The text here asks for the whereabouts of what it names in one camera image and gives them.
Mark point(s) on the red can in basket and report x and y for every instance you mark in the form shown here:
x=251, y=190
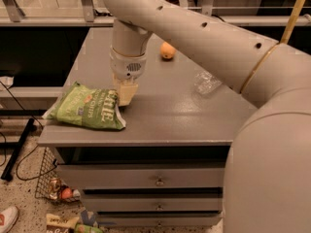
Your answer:
x=66, y=193

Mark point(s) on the grey drawer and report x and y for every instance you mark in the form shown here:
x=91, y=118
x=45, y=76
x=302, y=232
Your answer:
x=154, y=203
x=157, y=220
x=137, y=177

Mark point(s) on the middle grey drawer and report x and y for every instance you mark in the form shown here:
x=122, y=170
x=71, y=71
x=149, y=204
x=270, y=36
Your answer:
x=154, y=203

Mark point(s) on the black wire basket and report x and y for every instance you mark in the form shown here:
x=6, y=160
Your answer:
x=49, y=184

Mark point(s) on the tan snack bag on floor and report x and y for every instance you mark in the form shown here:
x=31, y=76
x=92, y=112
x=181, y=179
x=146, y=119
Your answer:
x=58, y=224

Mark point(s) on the green jalapeno chip bag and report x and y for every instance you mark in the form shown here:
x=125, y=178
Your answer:
x=93, y=108

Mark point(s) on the white sneaker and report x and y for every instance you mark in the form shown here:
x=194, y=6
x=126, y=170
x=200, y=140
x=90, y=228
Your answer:
x=8, y=218

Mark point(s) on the top grey drawer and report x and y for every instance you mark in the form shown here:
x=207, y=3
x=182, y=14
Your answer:
x=137, y=177

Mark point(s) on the bottom grey drawer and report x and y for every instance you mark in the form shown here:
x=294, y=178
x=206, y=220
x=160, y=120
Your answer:
x=157, y=220

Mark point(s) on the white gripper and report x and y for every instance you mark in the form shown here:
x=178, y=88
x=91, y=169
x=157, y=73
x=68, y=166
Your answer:
x=125, y=66

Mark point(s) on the grey drawer cabinet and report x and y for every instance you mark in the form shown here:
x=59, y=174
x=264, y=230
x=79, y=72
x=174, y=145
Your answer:
x=167, y=124

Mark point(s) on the orange fruit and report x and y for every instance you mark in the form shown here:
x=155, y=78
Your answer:
x=167, y=51

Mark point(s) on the black metal floor bar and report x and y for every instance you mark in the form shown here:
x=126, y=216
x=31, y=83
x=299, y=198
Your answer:
x=16, y=147

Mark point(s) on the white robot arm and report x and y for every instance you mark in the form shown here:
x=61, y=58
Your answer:
x=267, y=183

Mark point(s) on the clear plastic water bottle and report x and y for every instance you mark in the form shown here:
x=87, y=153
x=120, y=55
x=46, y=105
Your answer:
x=205, y=83

